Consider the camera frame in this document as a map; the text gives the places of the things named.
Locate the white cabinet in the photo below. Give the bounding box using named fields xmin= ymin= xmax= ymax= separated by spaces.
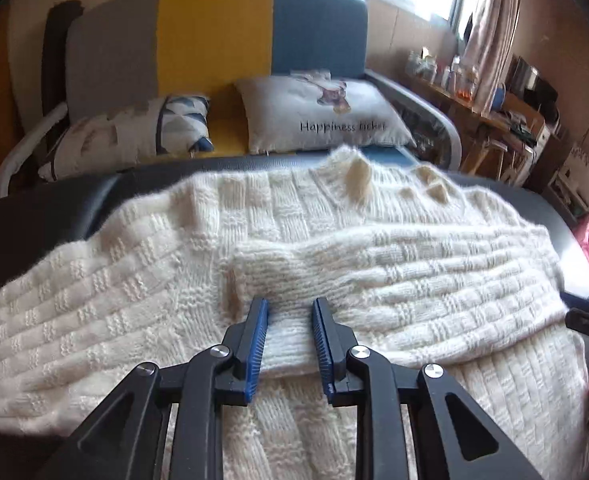
xmin=529 ymin=117 xmax=565 ymax=191

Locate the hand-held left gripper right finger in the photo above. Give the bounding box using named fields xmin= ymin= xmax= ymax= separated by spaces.
xmin=311 ymin=297 xmax=545 ymax=480

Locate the dark brown upright panel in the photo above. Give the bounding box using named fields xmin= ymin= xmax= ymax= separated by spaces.
xmin=42 ymin=0 xmax=82 ymax=128

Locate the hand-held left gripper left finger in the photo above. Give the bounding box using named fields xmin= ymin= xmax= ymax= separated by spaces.
xmin=37 ymin=297 xmax=269 ymax=480

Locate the row of jars and bottles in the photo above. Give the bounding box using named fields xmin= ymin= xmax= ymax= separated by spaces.
xmin=407 ymin=47 xmax=480 ymax=101

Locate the wooden side table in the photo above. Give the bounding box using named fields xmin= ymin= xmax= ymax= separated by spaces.
xmin=404 ymin=72 xmax=512 ymax=161

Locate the white low shelf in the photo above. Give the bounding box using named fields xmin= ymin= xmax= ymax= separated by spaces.
xmin=544 ymin=145 xmax=589 ymax=223

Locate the black television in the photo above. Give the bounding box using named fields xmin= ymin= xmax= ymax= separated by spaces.
xmin=507 ymin=55 xmax=560 ymax=111

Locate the grey deer print pillow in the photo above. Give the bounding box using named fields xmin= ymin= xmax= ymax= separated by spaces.
xmin=234 ymin=69 xmax=417 ymax=156

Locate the pink patterned curtain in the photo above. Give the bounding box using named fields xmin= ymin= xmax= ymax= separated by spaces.
xmin=461 ymin=0 xmax=520 ymax=116

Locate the cream knit sweater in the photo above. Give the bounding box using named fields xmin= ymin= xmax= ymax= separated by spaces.
xmin=0 ymin=145 xmax=589 ymax=480

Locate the blue yellow grey sofa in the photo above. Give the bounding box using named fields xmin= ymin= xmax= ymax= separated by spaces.
xmin=0 ymin=0 xmax=462 ymax=201

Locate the triangle pattern pillow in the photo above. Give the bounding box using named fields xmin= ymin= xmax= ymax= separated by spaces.
xmin=37 ymin=94 xmax=215 ymax=183

